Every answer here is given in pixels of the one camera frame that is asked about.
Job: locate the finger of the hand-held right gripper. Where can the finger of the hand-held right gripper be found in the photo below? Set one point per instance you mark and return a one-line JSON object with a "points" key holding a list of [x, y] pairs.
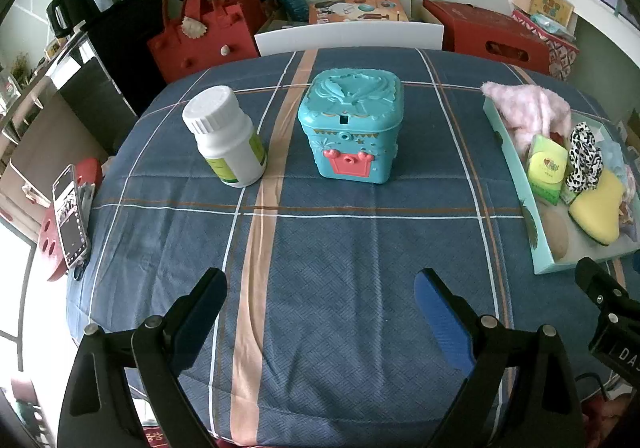
{"points": [[597, 283]]}

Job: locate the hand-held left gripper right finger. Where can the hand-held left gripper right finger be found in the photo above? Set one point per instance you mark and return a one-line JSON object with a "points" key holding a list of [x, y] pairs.
{"points": [[440, 313]]}

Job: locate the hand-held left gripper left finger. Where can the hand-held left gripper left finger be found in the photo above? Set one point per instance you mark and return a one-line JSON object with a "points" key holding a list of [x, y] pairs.
{"points": [[200, 313]]}

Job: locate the white tray with teal rim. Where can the white tray with teal rim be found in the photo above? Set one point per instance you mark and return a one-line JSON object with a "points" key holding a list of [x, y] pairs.
{"points": [[540, 253]]}

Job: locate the beige round puff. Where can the beige round puff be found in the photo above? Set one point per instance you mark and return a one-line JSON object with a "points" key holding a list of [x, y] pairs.
{"points": [[552, 233]]}

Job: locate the yellow green sponge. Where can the yellow green sponge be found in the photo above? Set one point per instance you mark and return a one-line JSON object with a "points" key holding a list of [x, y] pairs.
{"points": [[597, 208]]}

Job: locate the pink knitted cloth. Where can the pink knitted cloth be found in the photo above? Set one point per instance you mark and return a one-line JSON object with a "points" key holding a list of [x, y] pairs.
{"points": [[629, 208]]}

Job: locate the black white spotted scrunchie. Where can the black white spotted scrunchie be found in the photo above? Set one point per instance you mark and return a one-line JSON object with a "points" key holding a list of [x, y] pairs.
{"points": [[582, 163]]}

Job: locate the yellow-green tissue pack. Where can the yellow-green tissue pack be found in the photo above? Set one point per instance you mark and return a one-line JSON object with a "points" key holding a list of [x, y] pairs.
{"points": [[547, 168]]}

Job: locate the pink fluffy cloth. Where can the pink fluffy cloth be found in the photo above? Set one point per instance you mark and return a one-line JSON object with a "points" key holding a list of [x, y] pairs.
{"points": [[520, 108]]}

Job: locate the blue plaid tablecloth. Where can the blue plaid tablecloth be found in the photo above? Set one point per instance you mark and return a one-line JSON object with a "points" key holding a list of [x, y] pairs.
{"points": [[350, 238]]}

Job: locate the smartphone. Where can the smartphone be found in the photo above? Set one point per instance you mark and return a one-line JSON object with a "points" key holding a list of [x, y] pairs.
{"points": [[70, 218]]}

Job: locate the red phone stand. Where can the red phone stand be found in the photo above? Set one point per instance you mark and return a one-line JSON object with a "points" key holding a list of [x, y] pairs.
{"points": [[50, 248]]}

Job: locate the white bottle with green label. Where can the white bottle with green label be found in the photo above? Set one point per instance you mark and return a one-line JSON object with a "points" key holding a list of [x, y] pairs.
{"points": [[225, 143]]}

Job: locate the teal cloth item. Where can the teal cloth item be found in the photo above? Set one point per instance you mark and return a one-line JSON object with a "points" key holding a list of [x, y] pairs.
{"points": [[350, 128]]}

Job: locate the wooden side cabinet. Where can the wooden side cabinet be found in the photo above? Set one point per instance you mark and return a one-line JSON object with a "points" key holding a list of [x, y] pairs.
{"points": [[45, 153]]}

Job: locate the red patterned box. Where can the red patterned box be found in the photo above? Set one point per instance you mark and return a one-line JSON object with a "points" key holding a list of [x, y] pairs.
{"points": [[562, 53]]}

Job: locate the black cabinet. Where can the black cabinet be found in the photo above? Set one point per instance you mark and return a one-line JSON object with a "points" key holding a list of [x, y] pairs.
{"points": [[115, 78]]}

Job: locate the pale blue wipes pack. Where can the pale blue wipes pack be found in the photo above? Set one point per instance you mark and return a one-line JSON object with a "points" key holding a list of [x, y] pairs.
{"points": [[547, 23]]}

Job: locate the white desk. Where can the white desk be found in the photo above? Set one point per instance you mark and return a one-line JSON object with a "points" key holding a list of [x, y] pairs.
{"points": [[600, 13]]}

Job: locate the red felt handbag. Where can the red felt handbag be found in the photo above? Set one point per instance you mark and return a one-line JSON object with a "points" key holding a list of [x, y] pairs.
{"points": [[200, 38]]}

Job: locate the red cardboard box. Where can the red cardboard box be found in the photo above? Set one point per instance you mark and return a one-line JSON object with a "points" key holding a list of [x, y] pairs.
{"points": [[480, 28]]}

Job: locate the white chair back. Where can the white chair back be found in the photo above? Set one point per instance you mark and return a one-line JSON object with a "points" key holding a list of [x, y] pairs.
{"points": [[350, 38]]}

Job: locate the orange toy box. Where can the orange toy box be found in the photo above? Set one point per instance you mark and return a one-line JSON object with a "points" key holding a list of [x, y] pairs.
{"points": [[360, 10]]}

